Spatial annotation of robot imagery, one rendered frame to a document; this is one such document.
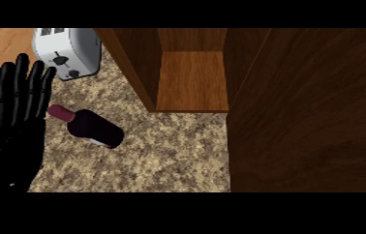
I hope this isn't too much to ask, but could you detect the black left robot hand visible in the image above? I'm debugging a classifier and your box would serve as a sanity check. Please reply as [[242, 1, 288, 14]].
[[0, 52, 59, 193]]

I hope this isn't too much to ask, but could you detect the dark red wine bottle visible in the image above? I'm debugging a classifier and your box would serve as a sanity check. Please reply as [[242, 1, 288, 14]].
[[46, 103, 125, 150]]

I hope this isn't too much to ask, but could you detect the brown wooden cabinet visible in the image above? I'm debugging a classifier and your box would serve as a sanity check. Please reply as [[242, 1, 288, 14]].
[[93, 27, 274, 114]]

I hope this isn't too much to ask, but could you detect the dark brown cabinet door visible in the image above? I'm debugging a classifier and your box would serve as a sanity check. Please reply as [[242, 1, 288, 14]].
[[224, 27, 366, 193]]

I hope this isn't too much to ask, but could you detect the silver toaster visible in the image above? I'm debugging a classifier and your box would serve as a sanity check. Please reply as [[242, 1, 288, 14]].
[[29, 27, 103, 81]]

